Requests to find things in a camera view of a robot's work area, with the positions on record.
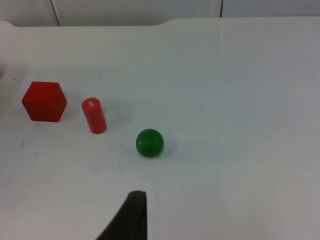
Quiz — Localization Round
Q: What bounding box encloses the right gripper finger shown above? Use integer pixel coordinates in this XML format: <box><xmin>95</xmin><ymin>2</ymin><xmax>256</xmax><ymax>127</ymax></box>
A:
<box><xmin>94</xmin><ymin>190</ymin><xmax>149</xmax><ymax>240</ymax></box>

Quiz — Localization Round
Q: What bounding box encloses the red cylinder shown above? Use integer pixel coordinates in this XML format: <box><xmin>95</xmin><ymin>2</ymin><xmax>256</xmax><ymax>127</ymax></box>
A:
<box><xmin>81</xmin><ymin>97</ymin><xmax>108</xmax><ymax>135</ymax></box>

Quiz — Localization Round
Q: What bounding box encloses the green ball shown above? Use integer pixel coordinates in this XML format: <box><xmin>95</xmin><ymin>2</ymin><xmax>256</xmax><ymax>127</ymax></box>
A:
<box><xmin>135</xmin><ymin>128</ymin><xmax>165</xmax><ymax>158</ymax></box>

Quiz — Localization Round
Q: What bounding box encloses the red cube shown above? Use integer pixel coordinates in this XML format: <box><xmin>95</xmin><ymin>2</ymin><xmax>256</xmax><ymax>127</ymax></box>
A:
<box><xmin>21</xmin><ymin>81</ymin><xmax>68</xmax><ymax>123</ymax></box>

